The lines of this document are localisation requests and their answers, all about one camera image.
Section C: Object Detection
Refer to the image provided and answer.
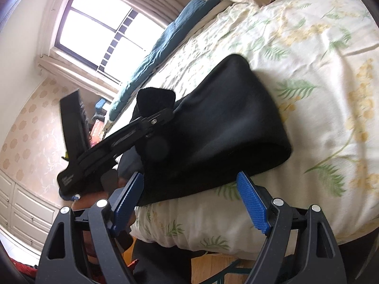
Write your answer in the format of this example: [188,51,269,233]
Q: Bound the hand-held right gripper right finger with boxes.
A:
[236,171,347,284]

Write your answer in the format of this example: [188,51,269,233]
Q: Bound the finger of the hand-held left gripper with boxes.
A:
[130,108,176,135]

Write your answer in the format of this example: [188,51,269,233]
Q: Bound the blue stool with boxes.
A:
[95,98,112,116]

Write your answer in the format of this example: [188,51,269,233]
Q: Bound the blue quilt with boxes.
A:
[108,0,221,120]

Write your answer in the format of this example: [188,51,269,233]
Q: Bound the beige curtain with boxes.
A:
[139,0,215,34]
[36,52,123,99]

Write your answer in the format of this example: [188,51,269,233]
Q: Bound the window with black railing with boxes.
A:
[49,0,166,79]

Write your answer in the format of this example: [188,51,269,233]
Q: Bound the person's left hand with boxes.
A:
[78,176,132,212]

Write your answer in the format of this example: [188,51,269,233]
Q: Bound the white drawer cabinet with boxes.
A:
[0,170,61,256]

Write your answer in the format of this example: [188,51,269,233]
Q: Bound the black flat panel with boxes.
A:
[60,90,91,157]

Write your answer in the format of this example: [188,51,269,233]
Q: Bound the black pants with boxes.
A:
[118,54,293,207]

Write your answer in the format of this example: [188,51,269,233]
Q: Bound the floral bed sheet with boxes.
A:
[102,0,379,262]

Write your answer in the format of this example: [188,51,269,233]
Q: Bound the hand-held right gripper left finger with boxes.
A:
[36,172,144,284]

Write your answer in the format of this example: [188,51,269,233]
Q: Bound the red printed box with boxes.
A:
[90,120,106,145]

